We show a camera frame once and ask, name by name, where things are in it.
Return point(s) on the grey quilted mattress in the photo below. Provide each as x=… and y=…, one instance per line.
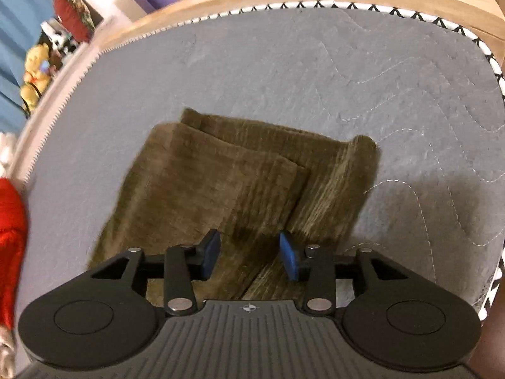
x=276, y=67

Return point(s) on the red fuzzy cloth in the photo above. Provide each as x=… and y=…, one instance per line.
x=11, y=244

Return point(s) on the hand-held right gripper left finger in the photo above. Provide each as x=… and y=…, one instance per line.
x=211, y=253

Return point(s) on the white figurine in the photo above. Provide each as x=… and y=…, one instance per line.
x=59, y=41

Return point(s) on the red round cushion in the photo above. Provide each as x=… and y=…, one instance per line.
x=73, y=14

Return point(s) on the blue curtain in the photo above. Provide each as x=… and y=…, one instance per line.
x=19, y=27

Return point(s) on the yellow plush toy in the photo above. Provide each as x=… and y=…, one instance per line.
x=36, y=71

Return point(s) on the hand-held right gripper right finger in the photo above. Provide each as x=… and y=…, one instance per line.
x=288, y=256

